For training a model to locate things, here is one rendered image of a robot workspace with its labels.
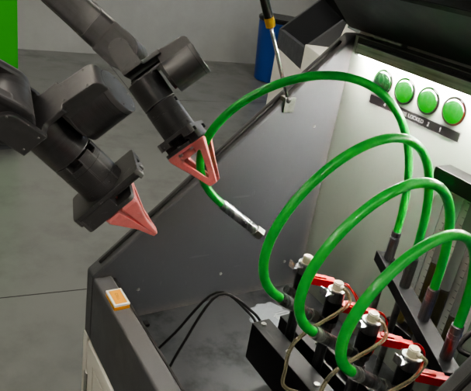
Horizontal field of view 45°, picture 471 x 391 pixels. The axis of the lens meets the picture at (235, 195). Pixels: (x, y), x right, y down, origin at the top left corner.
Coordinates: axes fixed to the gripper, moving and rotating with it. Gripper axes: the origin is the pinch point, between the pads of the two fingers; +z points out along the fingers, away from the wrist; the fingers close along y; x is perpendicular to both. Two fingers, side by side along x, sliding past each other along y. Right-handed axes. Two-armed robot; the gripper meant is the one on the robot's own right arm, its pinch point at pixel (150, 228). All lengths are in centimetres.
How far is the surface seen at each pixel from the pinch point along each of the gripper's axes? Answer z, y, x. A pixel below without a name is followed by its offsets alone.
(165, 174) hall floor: 131, -47, 293
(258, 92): 1.9, 23.0, 16.0
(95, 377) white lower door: 33, -39, 26
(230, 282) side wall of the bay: 45, -7, 39
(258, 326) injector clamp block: 34.2, -2.3, 9.4
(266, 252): 11.1, 9.8, -5.1
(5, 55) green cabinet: 9, -74, 327
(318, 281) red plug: 30.6, 11.5, 5.3
